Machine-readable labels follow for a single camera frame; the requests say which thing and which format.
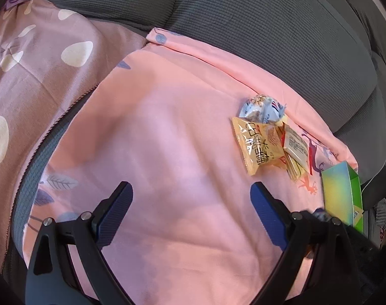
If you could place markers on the flat yellow snack packet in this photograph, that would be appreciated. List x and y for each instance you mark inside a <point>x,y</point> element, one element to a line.
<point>296,171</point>

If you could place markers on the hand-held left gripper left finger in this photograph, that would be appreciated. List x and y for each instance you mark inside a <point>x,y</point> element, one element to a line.
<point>113,216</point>

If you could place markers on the grey sofa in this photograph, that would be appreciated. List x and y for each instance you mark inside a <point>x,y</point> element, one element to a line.
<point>269,31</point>

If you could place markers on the silver peanut snack packet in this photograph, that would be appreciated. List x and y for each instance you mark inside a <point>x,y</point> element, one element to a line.
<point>261,108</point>

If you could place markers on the small beige snack packet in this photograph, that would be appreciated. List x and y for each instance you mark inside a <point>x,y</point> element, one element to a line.
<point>296,146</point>

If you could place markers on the pink printed blanket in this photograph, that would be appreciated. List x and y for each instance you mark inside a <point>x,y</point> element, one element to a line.
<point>167,139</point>

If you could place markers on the purple leaf print cloth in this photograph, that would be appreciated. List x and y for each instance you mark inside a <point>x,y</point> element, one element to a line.
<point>37,79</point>

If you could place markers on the yellow rice cracker packet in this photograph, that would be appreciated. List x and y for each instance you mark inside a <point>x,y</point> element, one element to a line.
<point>259,146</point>

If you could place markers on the green cardboard box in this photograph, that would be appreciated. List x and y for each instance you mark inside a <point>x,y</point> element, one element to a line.
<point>337,193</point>

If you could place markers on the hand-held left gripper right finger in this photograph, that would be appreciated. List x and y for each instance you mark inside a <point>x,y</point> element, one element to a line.
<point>266,213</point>

